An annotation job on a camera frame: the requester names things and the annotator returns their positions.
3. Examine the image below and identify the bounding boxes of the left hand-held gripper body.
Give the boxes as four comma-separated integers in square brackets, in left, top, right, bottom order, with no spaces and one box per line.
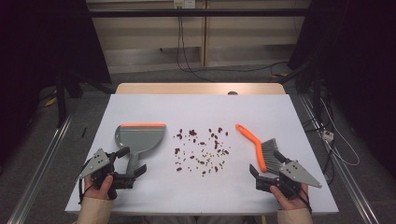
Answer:
[78,147,136,201]

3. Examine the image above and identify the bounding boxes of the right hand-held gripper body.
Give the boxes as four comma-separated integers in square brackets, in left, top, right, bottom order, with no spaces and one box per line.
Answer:
[255,160,322,200]

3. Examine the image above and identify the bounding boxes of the orange brush with grey bristles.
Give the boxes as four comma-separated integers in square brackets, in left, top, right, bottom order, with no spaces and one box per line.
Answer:
[235,123,283,175]

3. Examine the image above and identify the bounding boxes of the grey dustpan with orange edge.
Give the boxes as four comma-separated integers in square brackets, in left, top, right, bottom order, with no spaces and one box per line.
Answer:
[114,122,167,177]

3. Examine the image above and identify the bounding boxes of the red beans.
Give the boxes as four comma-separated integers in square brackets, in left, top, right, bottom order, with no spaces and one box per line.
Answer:
[173,126,232,177]

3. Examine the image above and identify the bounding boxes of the person's left hand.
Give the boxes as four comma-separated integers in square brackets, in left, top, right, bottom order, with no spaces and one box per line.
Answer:
[83,175,115,200]

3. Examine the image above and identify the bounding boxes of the person's right hand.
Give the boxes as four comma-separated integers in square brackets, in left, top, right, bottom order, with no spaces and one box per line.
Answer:
[269,183,310,211]

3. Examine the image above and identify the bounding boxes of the white board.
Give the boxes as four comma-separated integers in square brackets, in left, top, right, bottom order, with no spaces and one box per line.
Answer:
[64,93,340,216]

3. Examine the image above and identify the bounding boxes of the black metal stand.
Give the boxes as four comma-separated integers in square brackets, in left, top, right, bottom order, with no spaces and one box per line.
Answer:
[278,60,324,123]
[55,70,116,129]

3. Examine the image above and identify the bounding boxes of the wooden table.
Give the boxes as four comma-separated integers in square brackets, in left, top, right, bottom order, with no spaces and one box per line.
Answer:
[115,82,287,95]

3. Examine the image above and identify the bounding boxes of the black curtain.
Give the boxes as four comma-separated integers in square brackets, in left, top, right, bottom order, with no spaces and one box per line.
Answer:
[288,0,396,179]
[0,0,112,167]

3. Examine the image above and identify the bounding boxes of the black horizontal bar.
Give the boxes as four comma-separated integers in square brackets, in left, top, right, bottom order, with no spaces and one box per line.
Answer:
[88,8,309,18]

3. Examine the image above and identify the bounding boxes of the right hand-held gripper black cable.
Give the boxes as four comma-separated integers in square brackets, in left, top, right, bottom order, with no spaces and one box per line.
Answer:
[292,186,313,215]

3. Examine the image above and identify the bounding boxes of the hand-held gripper black cable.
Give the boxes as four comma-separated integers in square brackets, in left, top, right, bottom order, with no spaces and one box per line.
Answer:
[292,186,313,215]
[78,178,94,205]

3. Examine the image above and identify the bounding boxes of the left hand-held gripper black cable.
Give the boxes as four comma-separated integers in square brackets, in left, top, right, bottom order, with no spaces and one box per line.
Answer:
[78,178,94,205]

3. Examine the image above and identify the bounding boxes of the bundle of black cables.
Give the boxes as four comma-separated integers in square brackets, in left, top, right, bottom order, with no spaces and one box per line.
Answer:
[303,92,338,185]

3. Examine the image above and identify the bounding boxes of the aluminium floor rail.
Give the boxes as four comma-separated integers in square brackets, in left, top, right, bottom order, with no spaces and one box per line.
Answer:
[7,111,75,224]
[300,94,381,224]

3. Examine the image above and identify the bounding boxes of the white cable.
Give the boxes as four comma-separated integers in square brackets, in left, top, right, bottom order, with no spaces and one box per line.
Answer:
[320,99,361,167]

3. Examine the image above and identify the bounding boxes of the black hanging cable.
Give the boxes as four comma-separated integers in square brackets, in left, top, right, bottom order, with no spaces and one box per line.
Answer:
[176,15,216,83]
[180,15,289,75]

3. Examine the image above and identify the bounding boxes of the wooden post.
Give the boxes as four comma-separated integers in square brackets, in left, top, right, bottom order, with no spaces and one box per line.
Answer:
[200,0,209,68]

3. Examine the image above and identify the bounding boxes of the white wall socket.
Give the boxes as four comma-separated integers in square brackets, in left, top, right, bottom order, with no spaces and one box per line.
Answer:
[173,0,196,9]

